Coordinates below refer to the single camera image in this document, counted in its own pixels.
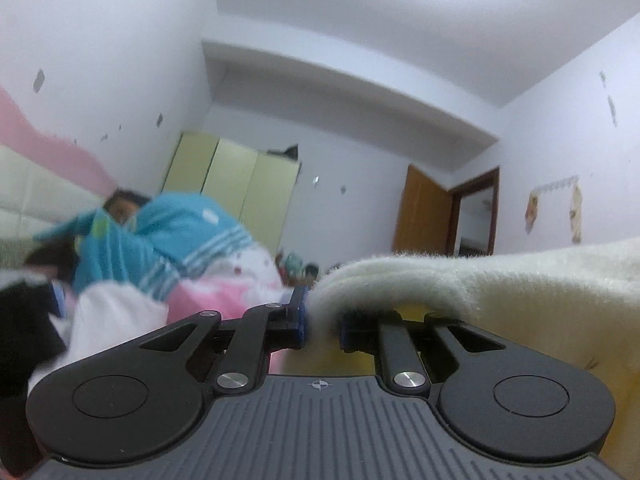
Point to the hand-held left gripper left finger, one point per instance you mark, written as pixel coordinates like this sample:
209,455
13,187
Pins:
299,320

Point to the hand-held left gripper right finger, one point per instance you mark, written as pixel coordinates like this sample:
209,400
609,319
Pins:
345,335

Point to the white fluffy garment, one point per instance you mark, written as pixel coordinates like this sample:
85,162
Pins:
500,285

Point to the pile of toys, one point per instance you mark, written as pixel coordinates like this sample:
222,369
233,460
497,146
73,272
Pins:
295,265

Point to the pink printed duvet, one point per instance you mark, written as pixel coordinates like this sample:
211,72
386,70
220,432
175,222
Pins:
225,285

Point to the yellow-green wardrobe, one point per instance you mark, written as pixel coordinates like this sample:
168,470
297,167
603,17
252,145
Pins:
235,190

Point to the wooden door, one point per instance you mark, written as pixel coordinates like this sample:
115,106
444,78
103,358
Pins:
422,210

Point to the dark item on wardrobe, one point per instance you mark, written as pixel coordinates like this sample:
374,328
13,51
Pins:
287,152

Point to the black cloth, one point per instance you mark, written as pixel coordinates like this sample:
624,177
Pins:
25,340

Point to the cream padded headboard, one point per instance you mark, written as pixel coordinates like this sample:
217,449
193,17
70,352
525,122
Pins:
45,190

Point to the wall hook rack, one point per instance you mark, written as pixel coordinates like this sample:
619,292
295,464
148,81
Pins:
555,187

